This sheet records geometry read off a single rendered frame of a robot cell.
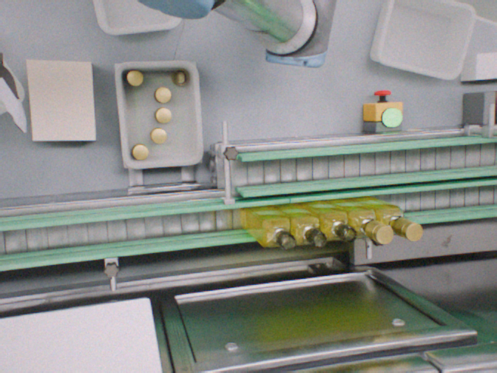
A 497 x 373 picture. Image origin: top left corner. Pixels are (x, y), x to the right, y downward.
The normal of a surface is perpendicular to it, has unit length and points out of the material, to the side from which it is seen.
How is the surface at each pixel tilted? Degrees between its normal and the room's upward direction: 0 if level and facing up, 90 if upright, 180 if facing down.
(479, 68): 0
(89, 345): 90
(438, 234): 0
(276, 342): 91
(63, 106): 0
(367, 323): 90
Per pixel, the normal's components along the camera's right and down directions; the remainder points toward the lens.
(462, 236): 0.24, 0.14
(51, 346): -0.04, -0.99
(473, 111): -0.97, 0.08
